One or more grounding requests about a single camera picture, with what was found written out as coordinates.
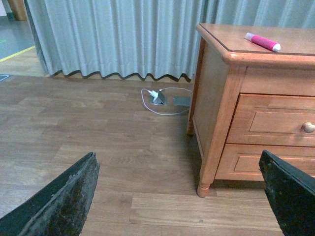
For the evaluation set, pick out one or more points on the white charger plug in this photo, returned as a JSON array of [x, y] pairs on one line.
[[153, 94]]

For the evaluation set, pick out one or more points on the open metal floor socket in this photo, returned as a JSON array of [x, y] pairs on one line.
[[161, 99]]

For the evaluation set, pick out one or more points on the wooden nightstand cabinet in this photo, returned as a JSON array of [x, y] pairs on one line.
[[228, 65]]

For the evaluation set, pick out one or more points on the pink marker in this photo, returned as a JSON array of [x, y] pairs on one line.
[[263, 42]]

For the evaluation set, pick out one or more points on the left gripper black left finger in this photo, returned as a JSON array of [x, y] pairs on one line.
[[58, 209]]

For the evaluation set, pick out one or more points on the wooden drawer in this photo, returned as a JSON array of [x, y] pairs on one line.
[[241, 162], [275, 120]]

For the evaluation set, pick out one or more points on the grey curtain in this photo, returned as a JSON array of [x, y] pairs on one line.
[[156, 37]]

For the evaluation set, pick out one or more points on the closed metal floor plate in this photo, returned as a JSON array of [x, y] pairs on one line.
[[181, 101]]

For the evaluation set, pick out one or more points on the wooden door frame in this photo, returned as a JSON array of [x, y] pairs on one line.
[[18, 9]]

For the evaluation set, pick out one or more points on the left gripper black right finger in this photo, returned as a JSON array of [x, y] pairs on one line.
[[291, 195]]

